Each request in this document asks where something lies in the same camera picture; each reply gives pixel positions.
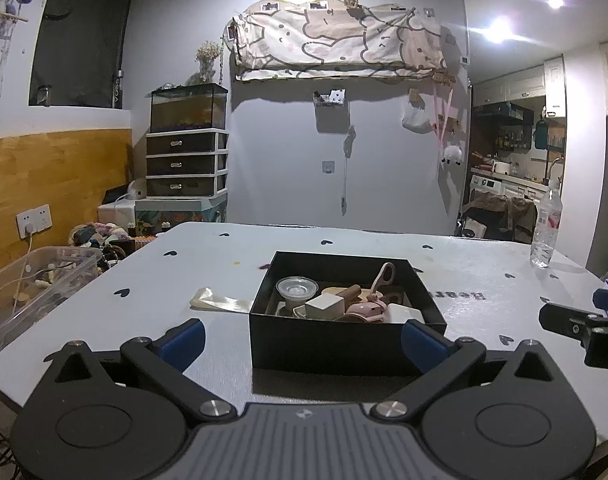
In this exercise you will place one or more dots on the clear plastic storage bin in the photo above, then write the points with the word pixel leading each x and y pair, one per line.
pixel 37 283

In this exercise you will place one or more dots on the pink scissors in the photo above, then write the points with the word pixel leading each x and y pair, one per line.
pixel 372 307

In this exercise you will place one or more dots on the clear plastic funnel cup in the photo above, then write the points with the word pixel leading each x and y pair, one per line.
pixel 296 290

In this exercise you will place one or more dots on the black storage box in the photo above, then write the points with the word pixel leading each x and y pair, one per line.
pixel 290 344

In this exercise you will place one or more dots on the cream satin ribbon strip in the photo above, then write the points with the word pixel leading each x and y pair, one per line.
pixel 207 300

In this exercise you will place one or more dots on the white plastic drawer unit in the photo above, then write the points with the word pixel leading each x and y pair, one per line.
pixel 188 163

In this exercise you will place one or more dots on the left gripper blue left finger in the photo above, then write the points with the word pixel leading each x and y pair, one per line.
pixel 158 366

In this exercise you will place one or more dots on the pile of plush toys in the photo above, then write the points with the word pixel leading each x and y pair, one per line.
pixel 114 242

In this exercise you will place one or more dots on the white wall power socket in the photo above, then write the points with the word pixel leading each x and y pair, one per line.
pixel 33 221

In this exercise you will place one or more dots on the dark window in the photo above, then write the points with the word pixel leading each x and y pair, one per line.
pixel 78 55

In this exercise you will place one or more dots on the dried flower vase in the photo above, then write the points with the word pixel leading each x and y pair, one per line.
pixel 206 56

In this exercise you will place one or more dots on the oval wooden lidded box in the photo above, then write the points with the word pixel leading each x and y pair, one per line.
pixel 351 295

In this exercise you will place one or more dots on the teal low cabinet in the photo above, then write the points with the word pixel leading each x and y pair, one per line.
pixel 152 213

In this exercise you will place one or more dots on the white small cube box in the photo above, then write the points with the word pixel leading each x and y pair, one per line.
pixel 324 307

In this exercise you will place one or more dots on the clear plastic water bottle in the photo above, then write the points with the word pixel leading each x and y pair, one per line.
pixel 547 226

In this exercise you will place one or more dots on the glass fish tank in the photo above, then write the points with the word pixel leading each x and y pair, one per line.
pixel 200 106

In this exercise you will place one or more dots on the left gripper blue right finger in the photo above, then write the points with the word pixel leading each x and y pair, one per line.
pixel 445 366

